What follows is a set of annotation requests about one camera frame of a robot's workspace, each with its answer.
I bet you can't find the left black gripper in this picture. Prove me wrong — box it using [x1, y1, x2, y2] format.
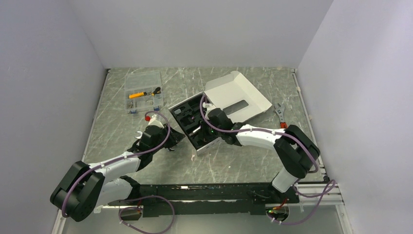
[151, 122, 185, 154]

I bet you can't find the white hair clipper box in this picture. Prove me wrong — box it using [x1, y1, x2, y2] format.
[169, 71, 272, 154]

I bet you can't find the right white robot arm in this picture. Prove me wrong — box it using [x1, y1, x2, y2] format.
[201, 108, 320, 202]

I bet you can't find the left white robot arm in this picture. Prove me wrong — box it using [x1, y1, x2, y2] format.
[50, 124, 185, 222]

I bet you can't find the silver combination wrench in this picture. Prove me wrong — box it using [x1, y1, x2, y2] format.
[134, 131, 143, 140]

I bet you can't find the black yellow small tool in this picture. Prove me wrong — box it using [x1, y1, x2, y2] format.
[150, 87, 161, 96]

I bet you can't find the clear plastic organizer box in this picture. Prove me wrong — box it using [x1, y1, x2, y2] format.
[124, 71, 164, 114]

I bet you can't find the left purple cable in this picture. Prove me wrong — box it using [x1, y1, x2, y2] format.
[60, 111, 176, 234]

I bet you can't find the purple cable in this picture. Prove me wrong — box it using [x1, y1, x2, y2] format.
[199, 94, 338, 226]
[60, 111, 176, 234]

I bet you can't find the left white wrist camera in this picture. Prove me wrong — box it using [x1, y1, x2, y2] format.
[145, 114, 164, 128]

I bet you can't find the red handled adjustable wrench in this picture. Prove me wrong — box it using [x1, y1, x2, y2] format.
[274, 103, 288, 129]

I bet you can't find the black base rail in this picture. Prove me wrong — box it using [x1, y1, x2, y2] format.
[109, 182, 300, 217]

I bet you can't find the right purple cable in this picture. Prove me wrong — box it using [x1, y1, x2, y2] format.
[199, 94, 338, 226]

